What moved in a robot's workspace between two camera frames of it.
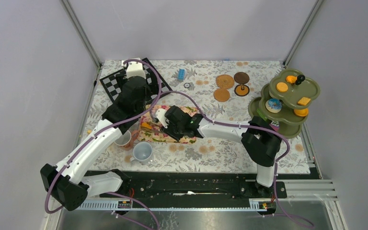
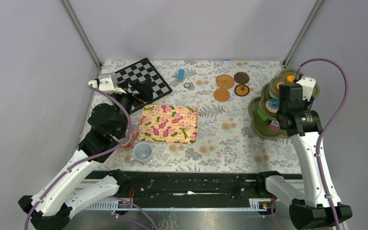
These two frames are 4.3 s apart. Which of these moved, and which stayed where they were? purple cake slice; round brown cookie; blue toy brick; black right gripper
Moved: black right gripper
Stayed: blue toy brick; purple cake slice; round brown cookie
